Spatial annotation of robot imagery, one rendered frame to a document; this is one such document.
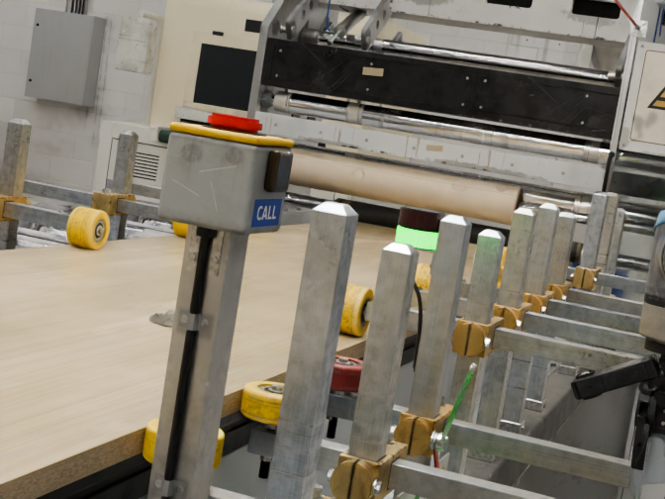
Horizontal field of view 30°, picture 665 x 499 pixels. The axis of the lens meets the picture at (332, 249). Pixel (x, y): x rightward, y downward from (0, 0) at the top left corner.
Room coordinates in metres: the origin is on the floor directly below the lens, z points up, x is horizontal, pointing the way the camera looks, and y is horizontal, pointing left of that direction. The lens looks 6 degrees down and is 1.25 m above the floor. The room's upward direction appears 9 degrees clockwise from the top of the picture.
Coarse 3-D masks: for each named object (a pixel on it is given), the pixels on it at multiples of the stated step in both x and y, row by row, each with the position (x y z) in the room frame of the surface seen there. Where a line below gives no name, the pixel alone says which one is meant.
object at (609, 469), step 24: (336, 408) 1.69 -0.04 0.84; (456, 432) 1.64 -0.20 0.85; (480, 432) 1.63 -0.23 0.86; (504, 432) 1.64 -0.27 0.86; (504, 456) 1.62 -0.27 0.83; (528, 456) 1.61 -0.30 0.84; (552, 456) 1.60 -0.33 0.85; (576, 456) 1.59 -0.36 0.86; (600, 456) 1.59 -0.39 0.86; (600, 480) 1.58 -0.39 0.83; (624, 480) 1.57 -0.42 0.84
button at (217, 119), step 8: (208, 120) 0.90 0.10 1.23; (216, 120) 0.89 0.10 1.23; (224, 120) 0.89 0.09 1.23; (232, 120) 0.89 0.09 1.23; (240, 120) 0.89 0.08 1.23; (248, 120) 0.89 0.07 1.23; (256, 120) 0.90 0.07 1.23; (224, 128) 0.89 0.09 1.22; (232, 128) 0.89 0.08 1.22; (240, 128) 0.89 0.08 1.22; (248, 128) 0.89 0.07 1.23; (256, 128) 0.90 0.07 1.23
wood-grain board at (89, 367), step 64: (0, 256) 2.18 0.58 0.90; (64, 256) 2.30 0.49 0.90; (128, 256) 2.44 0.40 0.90; (256, 256) 2.77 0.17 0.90; (0, 320) 1.64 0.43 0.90; (64, 320) 1.71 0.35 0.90; (128, 320) 1.78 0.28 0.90; (256, 320) 1.96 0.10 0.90; (0, 384) 1.31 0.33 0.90; (64, 384) 1.35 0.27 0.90; (128, 384) 1.40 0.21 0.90; (0, 448) 1.09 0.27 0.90; (64, 448) 1.12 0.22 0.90; (128, 448) 1.20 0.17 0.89
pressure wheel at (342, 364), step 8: (336, 360) 1.71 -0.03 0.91; (344, 360) 1.70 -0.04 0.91; (352, 360) 1.73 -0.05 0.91; (360, 360) 1.73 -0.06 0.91; (336, 368) 1.67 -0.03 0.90; (344, 368) 1.67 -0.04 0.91; (352, 368) 1.67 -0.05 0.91; (360, 368) 1.68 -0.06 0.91; (336, 376) 1.67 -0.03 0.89; (344, 376) 1.67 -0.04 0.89; (352, 376) 1.67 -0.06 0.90; (336, 384) 1.67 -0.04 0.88; (344, 384) 1.67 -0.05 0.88; (352, 384) 1.67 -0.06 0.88; (336, 392) 1.69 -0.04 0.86; (344, 392) 1.70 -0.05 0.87; (336, 424) 1.71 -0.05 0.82; (328, 432) 1.70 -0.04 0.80
